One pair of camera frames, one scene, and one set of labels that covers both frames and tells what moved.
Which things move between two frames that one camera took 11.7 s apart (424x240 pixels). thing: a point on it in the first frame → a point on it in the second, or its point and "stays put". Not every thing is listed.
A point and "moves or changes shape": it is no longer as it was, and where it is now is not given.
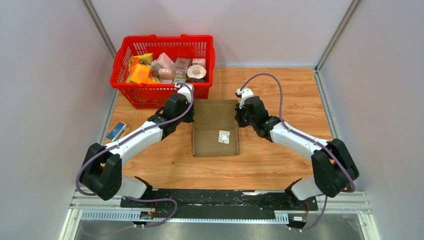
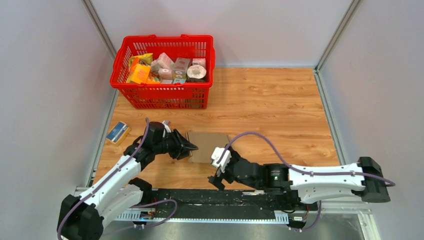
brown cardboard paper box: x=215 y=131 moves or changes shape
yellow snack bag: x=145 y=59 stays put
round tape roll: x=196 y=71 stays put
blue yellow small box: x=119 y=131 stays put
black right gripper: x=238 y=117 → x=235 y=157
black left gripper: x=190 y=118 → x=179 y=142
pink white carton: x=165 y=61 stays put
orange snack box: x=139 y=74 stays put
